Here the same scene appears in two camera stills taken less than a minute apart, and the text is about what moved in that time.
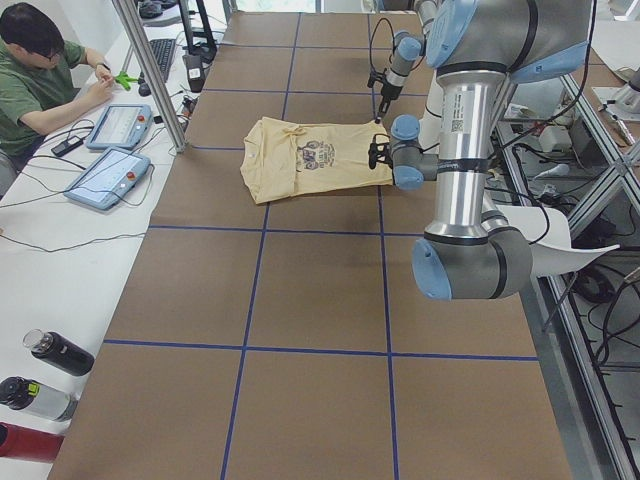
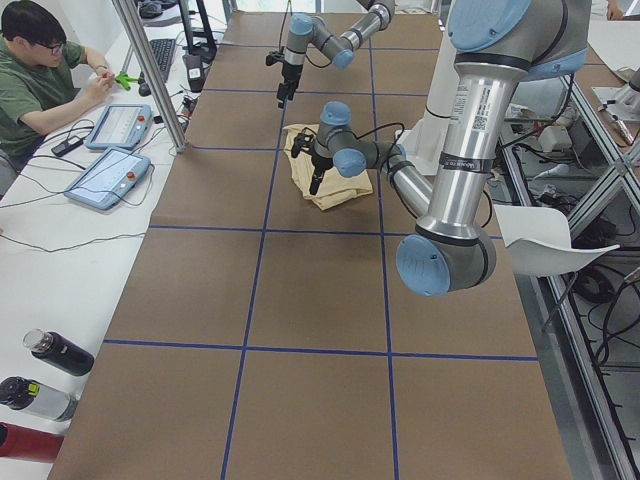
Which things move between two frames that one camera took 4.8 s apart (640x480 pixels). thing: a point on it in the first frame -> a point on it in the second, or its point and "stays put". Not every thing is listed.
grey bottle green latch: x=23 y=394 stays put
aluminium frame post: x=154 y=77 stays put
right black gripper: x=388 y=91 -> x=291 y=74
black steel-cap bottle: x=58 y=350 stays put
